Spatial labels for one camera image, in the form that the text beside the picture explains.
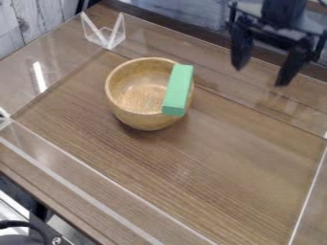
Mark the green rectangular block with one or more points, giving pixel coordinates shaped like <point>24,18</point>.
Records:
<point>177,90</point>

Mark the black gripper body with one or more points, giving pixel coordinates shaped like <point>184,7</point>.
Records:
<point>281,24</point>

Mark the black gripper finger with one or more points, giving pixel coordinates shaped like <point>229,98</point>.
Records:
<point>295,61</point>
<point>241,43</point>

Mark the clear acrylic corner bracket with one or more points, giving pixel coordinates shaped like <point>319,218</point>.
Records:
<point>104,37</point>

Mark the wooden bowl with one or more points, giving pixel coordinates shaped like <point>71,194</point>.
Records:
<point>135,86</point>

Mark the black metal table bracket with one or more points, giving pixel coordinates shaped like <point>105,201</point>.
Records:
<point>44,233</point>

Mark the clear acrylic tray walls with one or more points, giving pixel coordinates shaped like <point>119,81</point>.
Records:
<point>235,176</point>

